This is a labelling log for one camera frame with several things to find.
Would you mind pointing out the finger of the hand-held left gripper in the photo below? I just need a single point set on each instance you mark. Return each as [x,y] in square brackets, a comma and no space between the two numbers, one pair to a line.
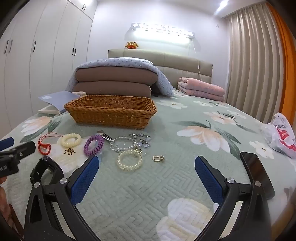
[5,143]
[20,150]

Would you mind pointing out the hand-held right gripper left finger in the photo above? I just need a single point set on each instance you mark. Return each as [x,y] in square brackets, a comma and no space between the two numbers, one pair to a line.
[84,178]

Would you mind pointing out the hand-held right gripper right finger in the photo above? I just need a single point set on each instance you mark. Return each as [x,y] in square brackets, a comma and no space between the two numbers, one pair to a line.
[208,180]

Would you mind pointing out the silver hair clip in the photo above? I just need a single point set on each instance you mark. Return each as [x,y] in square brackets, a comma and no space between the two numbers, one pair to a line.
[105,136]

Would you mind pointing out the brown wicker basket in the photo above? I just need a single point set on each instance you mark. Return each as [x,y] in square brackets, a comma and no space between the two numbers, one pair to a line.
[111,115]

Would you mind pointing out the small gold flower brooch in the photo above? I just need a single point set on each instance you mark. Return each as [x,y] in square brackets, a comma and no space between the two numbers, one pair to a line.
[69,151]

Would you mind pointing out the black smartphone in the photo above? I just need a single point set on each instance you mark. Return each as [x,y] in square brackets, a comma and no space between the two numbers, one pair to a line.
[259,173]

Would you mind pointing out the green floral bed cover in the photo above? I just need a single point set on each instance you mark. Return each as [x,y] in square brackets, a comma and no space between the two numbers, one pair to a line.
[138,197]

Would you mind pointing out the white plastic bag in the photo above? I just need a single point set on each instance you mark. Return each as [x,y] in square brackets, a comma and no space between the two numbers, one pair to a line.
[281,136]

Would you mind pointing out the pink folded quilt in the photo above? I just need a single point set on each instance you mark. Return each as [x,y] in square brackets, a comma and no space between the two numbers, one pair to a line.
[203,88]

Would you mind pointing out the brown folded quilt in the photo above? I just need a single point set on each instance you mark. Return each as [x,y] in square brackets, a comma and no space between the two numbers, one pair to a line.
[115,75]
[111,89]

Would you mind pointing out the white wardrobe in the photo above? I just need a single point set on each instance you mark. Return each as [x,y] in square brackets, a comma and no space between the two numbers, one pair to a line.
[46,58]

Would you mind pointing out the blue floral blanket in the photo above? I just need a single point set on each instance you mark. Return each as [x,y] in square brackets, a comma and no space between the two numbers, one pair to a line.
[120,62]

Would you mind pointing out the beige padded headboard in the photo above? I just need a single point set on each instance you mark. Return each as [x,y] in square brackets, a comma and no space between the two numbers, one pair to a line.
[180,62]

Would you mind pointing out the beige curtain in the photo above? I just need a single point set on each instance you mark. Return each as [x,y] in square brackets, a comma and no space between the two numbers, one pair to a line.
[252,64]

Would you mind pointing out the orange plush toy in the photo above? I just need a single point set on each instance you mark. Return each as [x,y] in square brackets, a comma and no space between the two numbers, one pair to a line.
[131,45]

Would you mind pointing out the white wall light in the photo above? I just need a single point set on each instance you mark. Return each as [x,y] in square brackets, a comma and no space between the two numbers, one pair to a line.
[161,32]

